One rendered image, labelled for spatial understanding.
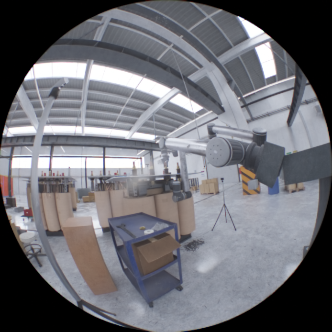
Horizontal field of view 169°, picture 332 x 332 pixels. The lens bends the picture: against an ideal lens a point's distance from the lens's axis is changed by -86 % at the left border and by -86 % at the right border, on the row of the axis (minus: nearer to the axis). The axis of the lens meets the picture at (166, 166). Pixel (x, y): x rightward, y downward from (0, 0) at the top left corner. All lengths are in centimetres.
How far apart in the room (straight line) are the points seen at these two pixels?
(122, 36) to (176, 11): 370
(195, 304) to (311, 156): 150
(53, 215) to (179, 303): 301
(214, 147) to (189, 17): 889
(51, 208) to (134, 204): 236
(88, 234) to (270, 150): 154
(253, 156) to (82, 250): 162
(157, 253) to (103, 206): 241
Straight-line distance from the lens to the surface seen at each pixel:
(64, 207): 314
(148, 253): 82
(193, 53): 816
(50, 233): 368
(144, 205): 154
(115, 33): 920
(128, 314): 143
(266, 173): 85
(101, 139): 1006
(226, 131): 176
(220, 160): 71
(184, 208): 206
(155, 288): 142
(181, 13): 903
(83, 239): 117
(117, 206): 312
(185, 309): 138
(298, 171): 91
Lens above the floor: 125
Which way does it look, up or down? 8 degrees up
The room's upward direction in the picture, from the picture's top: 6 degrees counter-clockwise
